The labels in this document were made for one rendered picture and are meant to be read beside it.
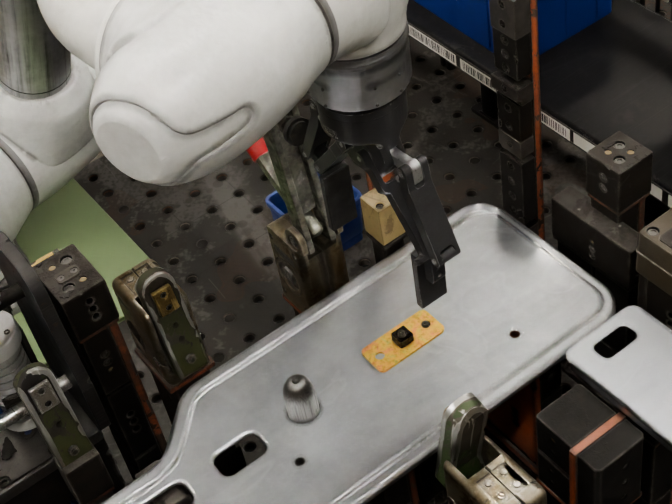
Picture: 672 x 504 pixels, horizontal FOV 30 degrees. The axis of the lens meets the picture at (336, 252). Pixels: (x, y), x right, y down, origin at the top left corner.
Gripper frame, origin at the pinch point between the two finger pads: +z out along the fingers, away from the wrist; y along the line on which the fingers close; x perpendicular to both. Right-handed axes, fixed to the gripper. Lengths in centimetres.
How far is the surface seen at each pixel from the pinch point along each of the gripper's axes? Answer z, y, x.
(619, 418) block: 15.4, 20.5, 10.4
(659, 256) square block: 9.0, 12.4, 23.9
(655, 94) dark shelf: 10.6, -6.2, 43.1
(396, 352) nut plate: 13.3, 1.0, -1.2
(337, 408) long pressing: 13.6, 2.3, -9.7
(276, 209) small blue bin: 35, -45, 12
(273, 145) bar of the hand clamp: -4.7, -15.1, -1.5
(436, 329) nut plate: 13.3, 1.5, 3.7
